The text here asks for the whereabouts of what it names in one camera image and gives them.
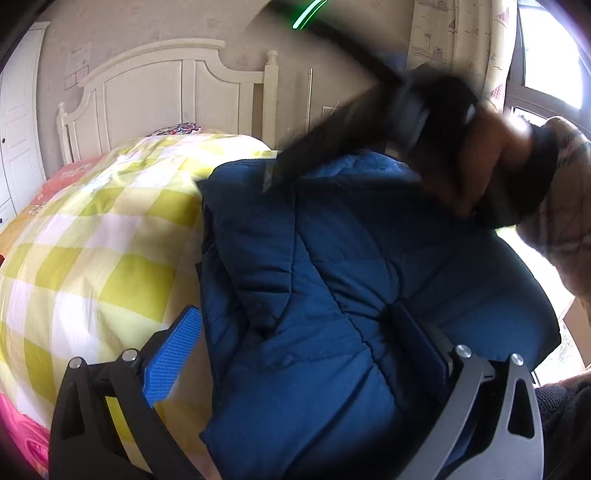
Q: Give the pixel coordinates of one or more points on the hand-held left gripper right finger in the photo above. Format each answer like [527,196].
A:
[425,350]

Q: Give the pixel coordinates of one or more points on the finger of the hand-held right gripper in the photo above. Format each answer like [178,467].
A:
[323,143]

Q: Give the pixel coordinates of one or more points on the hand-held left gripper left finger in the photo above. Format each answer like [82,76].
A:
[171,364]

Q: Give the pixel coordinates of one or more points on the blue puffer jacket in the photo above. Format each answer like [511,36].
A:
[323,258]

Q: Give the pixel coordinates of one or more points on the person's right forearm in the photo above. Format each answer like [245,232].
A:
[568,207]

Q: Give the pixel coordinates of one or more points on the person's right hand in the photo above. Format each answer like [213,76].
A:
[485,152]

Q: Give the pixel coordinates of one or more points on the white floor lamp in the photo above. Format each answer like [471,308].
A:
[309,101]

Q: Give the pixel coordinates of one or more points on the printed beige curtain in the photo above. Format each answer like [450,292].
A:
[461,32]

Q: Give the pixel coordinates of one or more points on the window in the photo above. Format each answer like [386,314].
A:
[549,60]

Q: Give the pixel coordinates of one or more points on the yellow white checked quilt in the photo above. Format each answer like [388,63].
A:
[92,258]

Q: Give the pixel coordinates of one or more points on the colourful patterned pillow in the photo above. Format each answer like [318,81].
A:
[178,129]

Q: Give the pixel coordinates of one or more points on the person's dark knit clothing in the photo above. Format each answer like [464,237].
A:
[563,424]

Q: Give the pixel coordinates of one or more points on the white wooden headboard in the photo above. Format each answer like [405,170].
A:
[152,92]

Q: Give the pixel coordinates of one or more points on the white wardrobe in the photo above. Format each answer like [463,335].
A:
[18,129]

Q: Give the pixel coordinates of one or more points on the white paper wall notice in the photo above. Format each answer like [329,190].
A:
[76,78]
[81,56]

